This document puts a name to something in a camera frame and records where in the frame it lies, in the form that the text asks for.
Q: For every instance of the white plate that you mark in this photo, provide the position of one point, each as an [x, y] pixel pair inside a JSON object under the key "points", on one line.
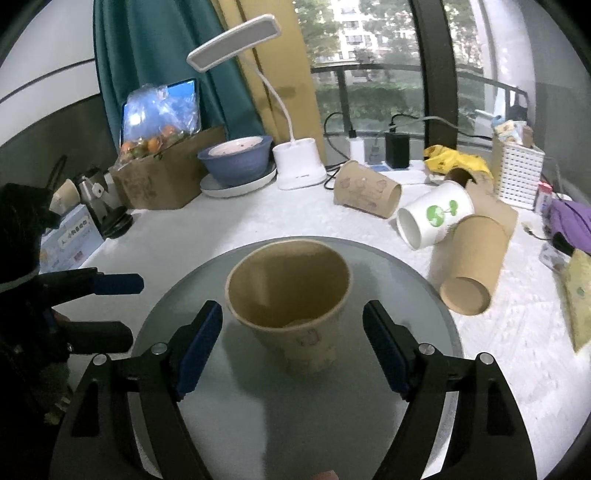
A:
{"points": [[221, 190]]}

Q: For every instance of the black window frame post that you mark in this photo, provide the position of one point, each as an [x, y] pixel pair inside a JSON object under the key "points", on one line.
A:
{"points": [[434, 69]]}

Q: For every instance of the small white pink bottle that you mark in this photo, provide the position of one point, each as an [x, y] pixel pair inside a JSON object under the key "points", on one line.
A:
{"points": [[545, 196]]}

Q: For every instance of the beige paper cup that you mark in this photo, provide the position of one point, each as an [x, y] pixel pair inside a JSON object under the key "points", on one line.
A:
{"points": [[67, 194]]}

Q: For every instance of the white desk lamp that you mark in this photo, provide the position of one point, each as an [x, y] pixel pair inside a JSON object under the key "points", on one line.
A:
{"points": [[300, 166]]}

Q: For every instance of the teal curtain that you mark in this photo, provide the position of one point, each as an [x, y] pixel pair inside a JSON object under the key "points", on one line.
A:
{"points": [[152, 41]]}

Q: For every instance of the white power strip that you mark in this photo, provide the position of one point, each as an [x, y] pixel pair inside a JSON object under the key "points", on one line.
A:
{"points": [[406, 176]]}

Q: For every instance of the blue ceramic bowl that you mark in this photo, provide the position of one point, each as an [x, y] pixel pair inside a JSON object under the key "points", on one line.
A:
{"points": [[240, 166]]}

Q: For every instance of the purple cloth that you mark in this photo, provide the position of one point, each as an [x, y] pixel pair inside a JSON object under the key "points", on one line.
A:
{"points": [[570, 221]]}

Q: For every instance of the yellow cloth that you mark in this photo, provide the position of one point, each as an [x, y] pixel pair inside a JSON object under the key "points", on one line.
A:
{"points": [[455, 159]]}

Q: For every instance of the snack packets in basket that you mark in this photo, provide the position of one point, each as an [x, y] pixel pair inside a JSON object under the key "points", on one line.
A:
{"points": [[512, 131]]}

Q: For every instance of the blue tissue box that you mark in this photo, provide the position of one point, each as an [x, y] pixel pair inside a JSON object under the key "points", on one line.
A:
{"points": [[74, 235]]}

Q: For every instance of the clear bag of oranges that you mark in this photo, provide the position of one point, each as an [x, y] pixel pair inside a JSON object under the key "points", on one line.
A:
{"points": [[152, 138]]}

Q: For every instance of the grey round tray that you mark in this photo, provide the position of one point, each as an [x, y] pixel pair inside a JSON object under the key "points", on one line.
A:
{"points": [[277, 415]]}

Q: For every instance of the yellow curtain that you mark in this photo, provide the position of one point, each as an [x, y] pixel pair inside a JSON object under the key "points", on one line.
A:
{"points": [[286, 83]]}

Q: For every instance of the brown printed paper cup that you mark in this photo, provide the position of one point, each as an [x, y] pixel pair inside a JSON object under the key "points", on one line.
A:
{"points": [[364, 189], [300, 341]]}

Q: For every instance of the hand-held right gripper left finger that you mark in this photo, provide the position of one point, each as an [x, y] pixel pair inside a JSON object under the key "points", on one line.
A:
{"points": [[201, 350]]}

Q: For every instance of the black power adapter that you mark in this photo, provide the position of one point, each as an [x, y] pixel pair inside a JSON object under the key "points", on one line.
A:
{"points": [[398, 150]]}

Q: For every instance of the white perforated basket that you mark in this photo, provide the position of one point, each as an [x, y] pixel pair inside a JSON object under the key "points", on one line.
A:
{"points": [[517, 170]]}

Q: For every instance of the tablet with lit screen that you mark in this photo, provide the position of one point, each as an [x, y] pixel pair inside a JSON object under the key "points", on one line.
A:
{"points": [[184, 90]]}

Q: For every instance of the cardboard box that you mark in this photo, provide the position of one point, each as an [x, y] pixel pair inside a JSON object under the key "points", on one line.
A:
{"points": [[161, 180]]}

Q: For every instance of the yellow green packet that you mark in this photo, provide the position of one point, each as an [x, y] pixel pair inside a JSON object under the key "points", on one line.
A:
{"points": [[579, 295]]}

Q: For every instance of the white paper cup green print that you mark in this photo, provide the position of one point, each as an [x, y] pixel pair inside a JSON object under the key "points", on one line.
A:
{"points": [[443, 217]]}

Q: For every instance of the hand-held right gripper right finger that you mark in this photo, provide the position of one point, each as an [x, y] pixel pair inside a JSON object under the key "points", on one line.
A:
{"points": [[385, 350]]}

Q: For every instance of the silver metal pot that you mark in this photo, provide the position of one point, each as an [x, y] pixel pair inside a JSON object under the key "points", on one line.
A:
{"points": [[99, 198]]}

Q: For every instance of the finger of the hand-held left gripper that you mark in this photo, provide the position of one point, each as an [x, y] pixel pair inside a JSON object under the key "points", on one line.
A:
{"points": [[120, 284], [92, 337]]}

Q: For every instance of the plain brown paper cup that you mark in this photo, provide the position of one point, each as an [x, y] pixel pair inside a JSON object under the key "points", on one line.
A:
{"points": [[475, 263]]}

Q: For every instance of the white charger plug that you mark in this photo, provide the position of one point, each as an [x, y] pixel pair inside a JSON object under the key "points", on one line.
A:
{"points": [[356, 148]]}

